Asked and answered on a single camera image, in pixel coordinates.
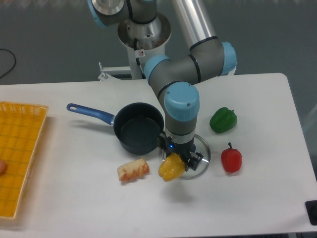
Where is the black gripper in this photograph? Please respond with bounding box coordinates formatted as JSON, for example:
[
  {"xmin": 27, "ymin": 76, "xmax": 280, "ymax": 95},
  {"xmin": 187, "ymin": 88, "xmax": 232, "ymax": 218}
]
[{"xmin": 158, "ymin": 132, "xmax": 204, "ymax": 172}]

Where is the yellow bell pepper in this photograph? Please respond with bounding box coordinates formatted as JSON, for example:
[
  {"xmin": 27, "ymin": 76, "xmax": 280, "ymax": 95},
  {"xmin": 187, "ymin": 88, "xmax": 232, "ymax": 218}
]
[{"xmin": 158, "ymin": 153, "xmax": 186, "ymax": 182}]

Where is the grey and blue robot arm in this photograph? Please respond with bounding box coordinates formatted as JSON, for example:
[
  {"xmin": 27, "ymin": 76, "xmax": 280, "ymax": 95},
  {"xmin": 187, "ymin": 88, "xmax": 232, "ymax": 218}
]
[{"xmin": 88, "ymin": 0, "xmax": 237, "ymax": 170}]

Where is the red bell pepper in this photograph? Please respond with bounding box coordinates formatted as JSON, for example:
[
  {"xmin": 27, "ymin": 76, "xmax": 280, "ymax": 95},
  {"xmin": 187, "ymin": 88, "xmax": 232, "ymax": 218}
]
[{"xmin": 221, "ymin": 142, "xmax": 242, "ymax": 174}]

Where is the green bell pepper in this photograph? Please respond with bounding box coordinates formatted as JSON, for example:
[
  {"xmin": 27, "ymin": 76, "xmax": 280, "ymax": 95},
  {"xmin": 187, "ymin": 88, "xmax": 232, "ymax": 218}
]
[{"xmin": 210, "ymin": 107, "xmax": 238, "ymax": 134}]

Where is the glass lid with blue knob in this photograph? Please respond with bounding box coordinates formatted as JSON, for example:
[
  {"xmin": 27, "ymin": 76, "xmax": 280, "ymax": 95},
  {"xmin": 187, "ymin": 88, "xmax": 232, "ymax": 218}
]
[{"xmin": 158, "ymin": 132, "xmax": 211, "ymax": 181}]

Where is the toy bread piece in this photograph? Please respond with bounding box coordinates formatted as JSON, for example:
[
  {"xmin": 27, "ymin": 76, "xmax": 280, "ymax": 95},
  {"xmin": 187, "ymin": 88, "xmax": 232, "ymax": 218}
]
[{"xmin": 117, "ymin": 158, "xmax": 150, "ymax": 182}]

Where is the black device at table edge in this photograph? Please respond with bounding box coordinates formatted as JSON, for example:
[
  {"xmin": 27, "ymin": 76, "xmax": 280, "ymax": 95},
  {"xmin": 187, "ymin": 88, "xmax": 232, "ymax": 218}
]
[{"xmin": 305, "ymin": 200, "xmax": 317, "ymax": 226}]

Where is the yellow plastic basket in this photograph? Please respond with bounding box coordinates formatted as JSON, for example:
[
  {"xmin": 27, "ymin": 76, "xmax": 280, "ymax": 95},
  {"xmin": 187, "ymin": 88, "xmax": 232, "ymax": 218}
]
[{"xmin": 0, "ymin": 101, "xmax": 49, "ymax": 220}]

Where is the orange object at left edge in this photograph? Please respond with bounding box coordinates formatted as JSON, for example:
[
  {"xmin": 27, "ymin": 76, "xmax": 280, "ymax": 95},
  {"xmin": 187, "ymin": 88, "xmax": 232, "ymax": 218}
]
[{"xmin": 0, "ymin": 160, "xmax": 7, "ymax": 174}]

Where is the dark pot with blue handle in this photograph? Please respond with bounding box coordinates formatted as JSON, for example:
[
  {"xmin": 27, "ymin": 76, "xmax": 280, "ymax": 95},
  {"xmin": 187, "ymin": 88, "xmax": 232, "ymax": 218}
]
[{"xmin": 66, "ymin": 102, "xmax": 164, "ymax": 155}]

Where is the black cable on floor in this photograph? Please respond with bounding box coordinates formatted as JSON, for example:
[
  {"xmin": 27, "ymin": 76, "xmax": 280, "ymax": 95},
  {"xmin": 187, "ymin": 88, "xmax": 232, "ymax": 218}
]
[{"xmin": 0, "ymin": 48, "xmax": 17, "ymax": 79}]

